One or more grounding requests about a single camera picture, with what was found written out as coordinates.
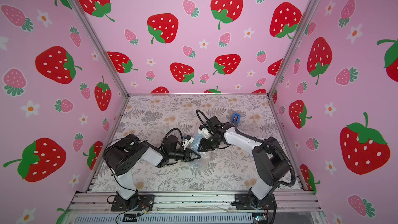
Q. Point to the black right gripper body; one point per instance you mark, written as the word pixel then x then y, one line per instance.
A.
pixel 204 144

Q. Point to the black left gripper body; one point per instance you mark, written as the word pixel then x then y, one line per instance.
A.
pixel 178 154

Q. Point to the blue plastic wine glass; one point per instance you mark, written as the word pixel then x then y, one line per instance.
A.
pixel 195 143

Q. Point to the clear bubble wrap sheet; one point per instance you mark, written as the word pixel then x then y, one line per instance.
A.
pixel 203 167

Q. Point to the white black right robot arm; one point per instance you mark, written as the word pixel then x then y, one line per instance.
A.
pixel 273 166

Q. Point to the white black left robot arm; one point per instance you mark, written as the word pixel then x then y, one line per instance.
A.
pixel 124 154

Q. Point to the blue tape dispenser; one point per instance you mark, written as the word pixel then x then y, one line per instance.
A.
pixel 236 119

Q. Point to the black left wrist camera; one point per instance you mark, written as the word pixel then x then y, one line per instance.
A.
pixel 171 143

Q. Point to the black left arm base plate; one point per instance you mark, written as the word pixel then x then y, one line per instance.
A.
pixel 136 202

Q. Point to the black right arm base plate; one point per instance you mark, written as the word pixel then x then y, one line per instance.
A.
pixel 250 202

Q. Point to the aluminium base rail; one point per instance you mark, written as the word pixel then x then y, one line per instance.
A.
pixel 202 207

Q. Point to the aluminium frame post left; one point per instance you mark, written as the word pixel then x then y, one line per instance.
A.
pixel 86 9

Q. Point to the aluminium frame post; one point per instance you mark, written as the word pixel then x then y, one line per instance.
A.
pixel 86 9
pixel 298 34

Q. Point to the aluminium frame post right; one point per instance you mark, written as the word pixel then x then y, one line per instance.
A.
pixel 298 34

